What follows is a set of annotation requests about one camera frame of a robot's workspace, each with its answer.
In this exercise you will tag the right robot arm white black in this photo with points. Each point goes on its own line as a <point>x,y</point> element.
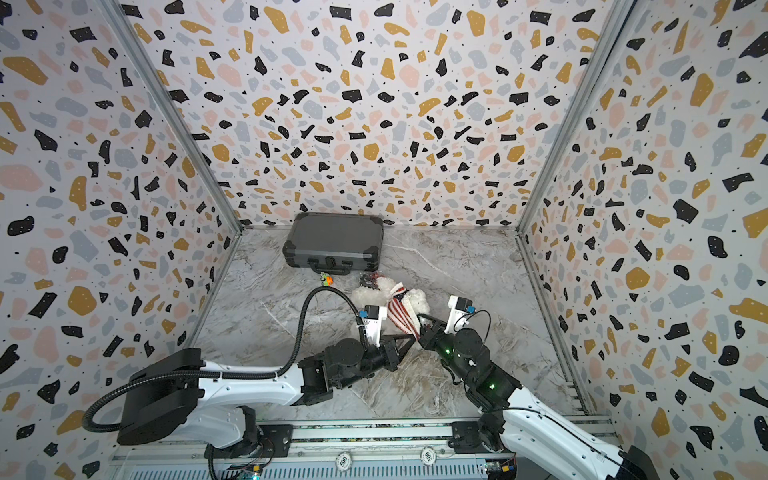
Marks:
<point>514,419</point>

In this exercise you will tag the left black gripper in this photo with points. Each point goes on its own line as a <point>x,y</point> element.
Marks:
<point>390,349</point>

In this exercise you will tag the white teddy bear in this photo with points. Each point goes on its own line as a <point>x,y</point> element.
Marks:
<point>363,296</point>

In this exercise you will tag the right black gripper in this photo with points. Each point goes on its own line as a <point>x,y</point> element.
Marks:
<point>432,335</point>

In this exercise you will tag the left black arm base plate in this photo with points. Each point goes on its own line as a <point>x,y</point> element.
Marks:
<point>263,441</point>

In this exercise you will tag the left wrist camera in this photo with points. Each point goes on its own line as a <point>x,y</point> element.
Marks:
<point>373,317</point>

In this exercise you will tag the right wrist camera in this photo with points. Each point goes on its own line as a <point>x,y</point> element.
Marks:
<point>460,310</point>

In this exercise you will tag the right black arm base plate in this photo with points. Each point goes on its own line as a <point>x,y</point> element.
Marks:
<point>476,437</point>

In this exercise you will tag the small green orange toy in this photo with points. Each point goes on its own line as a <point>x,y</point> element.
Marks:
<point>326,279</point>

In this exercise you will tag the dark grey hard case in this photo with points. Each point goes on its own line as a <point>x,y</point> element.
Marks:
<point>334,243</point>

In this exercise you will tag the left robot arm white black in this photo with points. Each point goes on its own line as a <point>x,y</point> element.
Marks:
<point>186,396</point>

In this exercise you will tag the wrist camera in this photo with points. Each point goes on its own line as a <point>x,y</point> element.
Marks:
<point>460,310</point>
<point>373,317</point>

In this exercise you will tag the aluminium mounting rail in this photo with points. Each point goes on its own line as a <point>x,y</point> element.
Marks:
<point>331,449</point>

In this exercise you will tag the bag of toy bricks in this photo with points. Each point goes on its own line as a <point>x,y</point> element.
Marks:
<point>369,280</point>

